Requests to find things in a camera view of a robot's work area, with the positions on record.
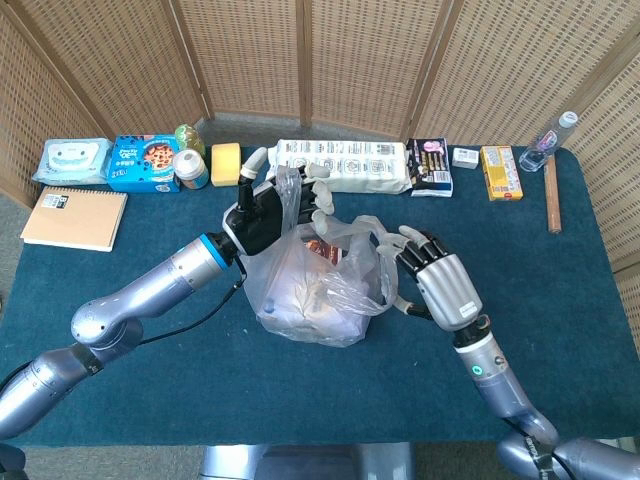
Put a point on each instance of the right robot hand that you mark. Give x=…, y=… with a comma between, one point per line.
x=447, y=290

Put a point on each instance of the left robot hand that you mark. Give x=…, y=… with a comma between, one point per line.
x=260, y=215

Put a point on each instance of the clear plastic bag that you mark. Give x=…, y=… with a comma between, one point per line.
x=300, y=300

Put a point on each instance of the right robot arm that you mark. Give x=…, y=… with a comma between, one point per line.
x=495, y=385

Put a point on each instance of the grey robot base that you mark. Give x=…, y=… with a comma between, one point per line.
x=310, y=462

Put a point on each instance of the yellow sponge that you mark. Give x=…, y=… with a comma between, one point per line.
x=226, y=165

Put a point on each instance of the red snack packet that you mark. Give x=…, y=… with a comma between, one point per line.
x=325, y=250

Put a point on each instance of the glass jar white lid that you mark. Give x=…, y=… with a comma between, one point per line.
x=191, y=170

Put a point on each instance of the green bottle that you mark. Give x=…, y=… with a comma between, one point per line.
x=190, y=139

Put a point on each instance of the white tissue pack blue logo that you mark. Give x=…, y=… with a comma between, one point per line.
x=340, y=322

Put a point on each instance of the long white paper pack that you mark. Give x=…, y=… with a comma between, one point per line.
x=370, y=167

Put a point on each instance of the black pink package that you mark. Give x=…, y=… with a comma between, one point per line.
x=430, y=167

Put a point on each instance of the yellow box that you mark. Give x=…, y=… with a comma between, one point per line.
x=501, y=174

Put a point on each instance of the blue cookie box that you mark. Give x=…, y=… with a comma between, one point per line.
x=140, y=165

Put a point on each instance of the small white box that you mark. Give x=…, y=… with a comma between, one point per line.
x=465, y=158

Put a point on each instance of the wooden stick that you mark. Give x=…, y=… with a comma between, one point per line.
x=552, y=200

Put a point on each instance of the teal carpet table cover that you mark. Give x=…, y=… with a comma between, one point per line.
x=250, y=390

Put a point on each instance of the clear water bottle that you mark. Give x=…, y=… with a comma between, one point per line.
x=545, y=142

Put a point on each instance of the wicker folding screen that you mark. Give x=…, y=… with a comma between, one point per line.
x=360, y=60

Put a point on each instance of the brown spiral notebook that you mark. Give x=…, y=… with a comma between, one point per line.
x=75, y=217

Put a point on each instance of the light blue wet wipes pack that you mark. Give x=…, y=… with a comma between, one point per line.
x=72, y=160

